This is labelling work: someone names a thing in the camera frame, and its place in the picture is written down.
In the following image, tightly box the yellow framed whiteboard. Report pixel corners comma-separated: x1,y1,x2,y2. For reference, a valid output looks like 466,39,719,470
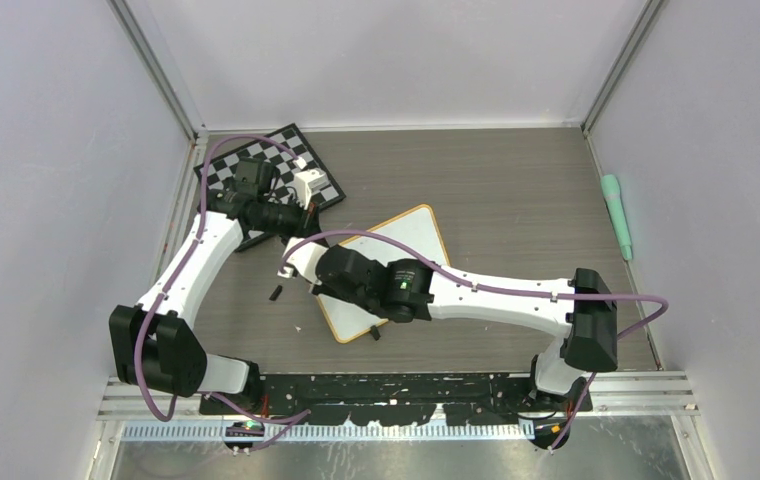
317,204,450,344

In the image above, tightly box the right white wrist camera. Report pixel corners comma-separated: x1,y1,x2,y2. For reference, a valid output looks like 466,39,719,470
277,237,328,283

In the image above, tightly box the aluminium frame rail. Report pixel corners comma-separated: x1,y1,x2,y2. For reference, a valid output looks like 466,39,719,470
98,371,699,448

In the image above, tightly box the mint green microphone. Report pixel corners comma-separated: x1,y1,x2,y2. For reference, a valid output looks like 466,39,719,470
601,174,633,262

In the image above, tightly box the black marker cap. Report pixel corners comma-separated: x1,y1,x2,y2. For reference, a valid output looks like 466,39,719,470
269,285,283,302

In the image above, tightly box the black whiteboard foot left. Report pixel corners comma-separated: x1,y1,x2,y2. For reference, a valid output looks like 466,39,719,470
369,325,381,341

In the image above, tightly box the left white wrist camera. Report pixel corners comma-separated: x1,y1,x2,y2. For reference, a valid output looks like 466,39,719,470
293,169,329,210

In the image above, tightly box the black white checkerboard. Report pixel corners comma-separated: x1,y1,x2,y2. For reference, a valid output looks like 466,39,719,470
194,123,346,252

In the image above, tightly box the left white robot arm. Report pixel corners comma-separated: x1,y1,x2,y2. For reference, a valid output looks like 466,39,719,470
109,158,329,414

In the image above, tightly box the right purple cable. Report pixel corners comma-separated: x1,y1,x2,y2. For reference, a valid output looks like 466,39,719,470
280,229,670,455

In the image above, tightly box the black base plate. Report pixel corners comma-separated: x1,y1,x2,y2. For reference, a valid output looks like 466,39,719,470
228,373,587,427

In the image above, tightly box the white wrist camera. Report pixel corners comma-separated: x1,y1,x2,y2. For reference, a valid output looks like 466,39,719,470
277,237,328,283
293,169,329,210

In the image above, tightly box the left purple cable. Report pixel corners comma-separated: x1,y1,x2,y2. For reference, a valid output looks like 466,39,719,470
133,135,312,452

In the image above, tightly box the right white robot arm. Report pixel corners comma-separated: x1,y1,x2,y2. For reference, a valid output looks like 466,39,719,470
309,246,618,411

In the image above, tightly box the purple cable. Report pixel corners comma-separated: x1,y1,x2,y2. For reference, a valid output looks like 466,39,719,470
280,229,670,455
133,135,312,452

